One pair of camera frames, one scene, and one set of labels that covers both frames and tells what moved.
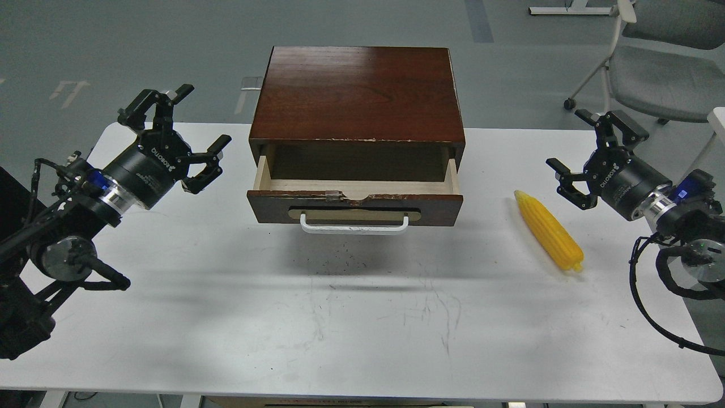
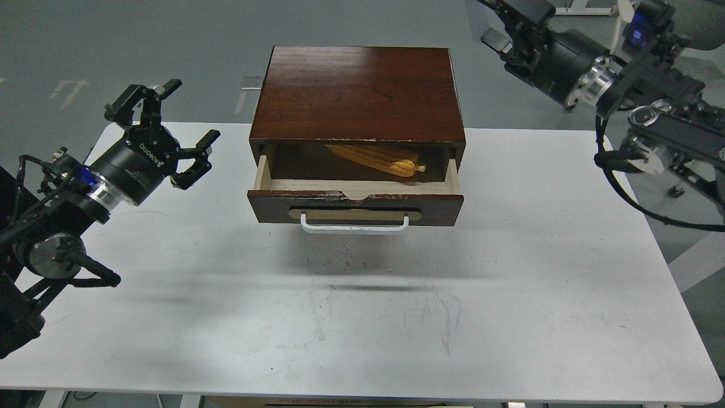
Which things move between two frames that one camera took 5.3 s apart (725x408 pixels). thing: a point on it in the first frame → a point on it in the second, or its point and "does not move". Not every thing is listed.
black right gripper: x=623 y=179 → x=553 y=61
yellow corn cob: x=566 y=251 → x=392 y=163
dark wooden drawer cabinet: x=358 y=113 does not move
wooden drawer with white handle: x=355 y=206 does not move
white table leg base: x=574 y=7 does not move
